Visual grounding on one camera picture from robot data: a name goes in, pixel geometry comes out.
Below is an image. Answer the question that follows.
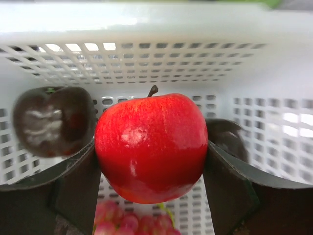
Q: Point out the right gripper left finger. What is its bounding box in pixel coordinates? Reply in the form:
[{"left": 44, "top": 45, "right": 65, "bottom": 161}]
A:
[{"left": 0, "top": 142, "right": 101, "bottom": 235}]

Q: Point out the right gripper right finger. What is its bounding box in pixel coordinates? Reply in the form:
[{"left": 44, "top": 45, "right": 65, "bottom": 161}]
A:
[{"left": 204, "top": 141, "right": 313, "bottom": 235}]

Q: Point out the dark mangosteen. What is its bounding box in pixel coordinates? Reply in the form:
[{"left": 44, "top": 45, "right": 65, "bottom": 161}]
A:
[{"left": 12, "top": 87, "right": 96, "bottom": 158}]

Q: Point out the big red apple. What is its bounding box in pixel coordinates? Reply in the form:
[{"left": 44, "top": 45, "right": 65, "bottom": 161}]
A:
[{"left": 94, "top": 93, "right": 208, "bottom": 204}]

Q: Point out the purple grape bunch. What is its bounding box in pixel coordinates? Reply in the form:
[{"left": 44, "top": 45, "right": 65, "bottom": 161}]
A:
[{"left": 92, "top": 200, "right": 181, "bottom": 235}]

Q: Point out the white plastic mesh basket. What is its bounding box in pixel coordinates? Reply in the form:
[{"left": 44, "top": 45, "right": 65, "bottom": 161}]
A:
[{"left": 0, "top": 1, "right": 313, "bottom": 235}]

